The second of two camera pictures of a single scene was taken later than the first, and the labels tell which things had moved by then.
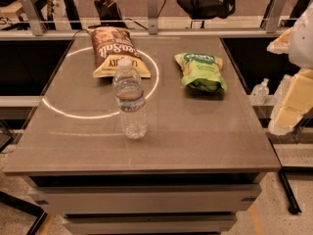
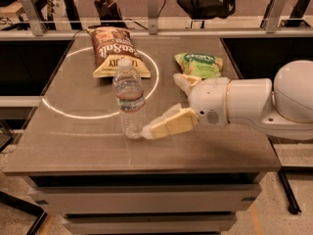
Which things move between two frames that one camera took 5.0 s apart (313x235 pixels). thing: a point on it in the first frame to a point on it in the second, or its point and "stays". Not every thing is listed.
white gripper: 302,46 to 209,99
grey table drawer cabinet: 147,203 stays
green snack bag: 201,71 stays
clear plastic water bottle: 131,100 stays
